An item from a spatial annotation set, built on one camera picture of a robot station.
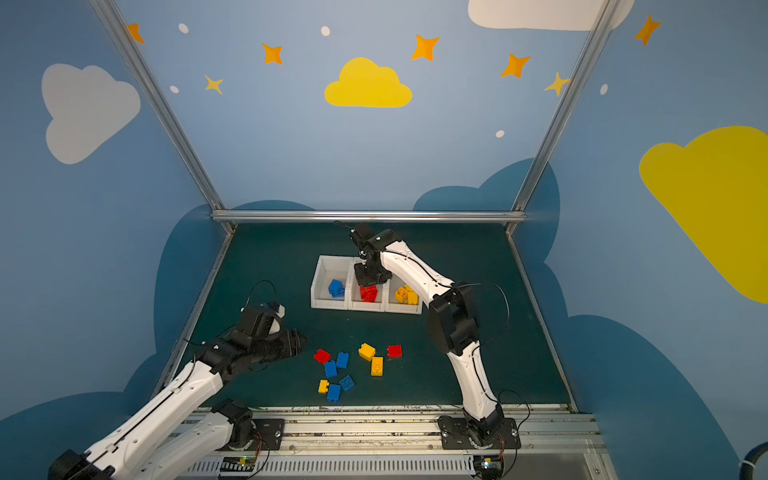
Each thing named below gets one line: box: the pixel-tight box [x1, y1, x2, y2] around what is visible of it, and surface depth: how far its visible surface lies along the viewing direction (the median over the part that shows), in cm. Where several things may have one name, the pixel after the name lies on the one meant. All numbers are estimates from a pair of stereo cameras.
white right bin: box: [384, 274, 423, 315], surface depth 98 cm
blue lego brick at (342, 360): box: [336, 352, 350, 369], surface depth 88 cm
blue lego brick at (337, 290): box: [328, 282, 345, 298], surface depth 100 cm
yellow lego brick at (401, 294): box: [395, 287, 408, 303], surface depth 100 cm
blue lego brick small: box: [325, 360, 337, 378], surface depth 86 cm
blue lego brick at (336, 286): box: [328, 279, 345, 293], surface depth 100 cm
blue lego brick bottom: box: [327, 384, 341, 403], surface depth 82 cm
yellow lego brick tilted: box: [358, 342, 376, 362], surface depth 89 cm
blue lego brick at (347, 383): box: [339, 374, 355, 392], surface depth 83 cm
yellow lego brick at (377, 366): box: [371, 356, 383, 377], surface depth 86 cm
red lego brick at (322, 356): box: [313, 349, 332, 365], surface depth 88 cm
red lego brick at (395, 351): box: [386, 344, 403, 358], surface depth 90 cm
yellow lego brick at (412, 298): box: [407, 291, 419, 305], surface depth 100 cm
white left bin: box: [310, 255, 354, 311], surface depth 101 cm
